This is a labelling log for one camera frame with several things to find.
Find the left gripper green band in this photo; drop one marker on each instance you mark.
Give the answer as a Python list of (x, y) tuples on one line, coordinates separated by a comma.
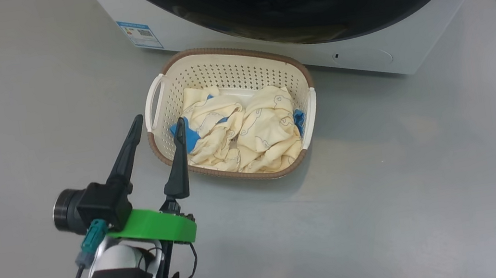
[(158, 224)]

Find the cream garment with blue trim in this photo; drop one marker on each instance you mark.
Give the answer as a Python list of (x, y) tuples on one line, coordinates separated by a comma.
[(265, 127)]

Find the black round glass washer door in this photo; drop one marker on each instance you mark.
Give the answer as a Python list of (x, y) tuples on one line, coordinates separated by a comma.
[(355, 2)]

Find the cream perforated laundry basket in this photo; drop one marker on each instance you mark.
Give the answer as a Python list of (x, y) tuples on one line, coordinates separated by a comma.
[(218, 68)]

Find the white front-load washing machine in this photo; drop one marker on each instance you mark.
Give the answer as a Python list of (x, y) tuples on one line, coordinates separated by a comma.
[(194, 30)]

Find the blue energy label sticker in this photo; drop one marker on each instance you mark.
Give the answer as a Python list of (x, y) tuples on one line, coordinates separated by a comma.
[(141, 33)]

